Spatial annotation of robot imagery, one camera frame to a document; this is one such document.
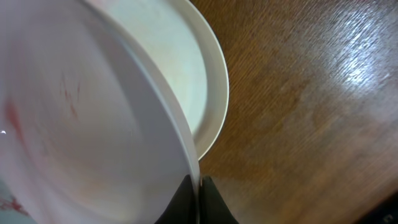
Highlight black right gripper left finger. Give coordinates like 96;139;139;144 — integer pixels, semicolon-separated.
155;175;197;224

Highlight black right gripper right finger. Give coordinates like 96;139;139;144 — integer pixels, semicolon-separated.
199;176;239;224

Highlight pinkish white plate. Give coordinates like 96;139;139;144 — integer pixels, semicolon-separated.
1;1;200;223

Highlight pale green plate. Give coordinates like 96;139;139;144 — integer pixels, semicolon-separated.
1;180;36;224

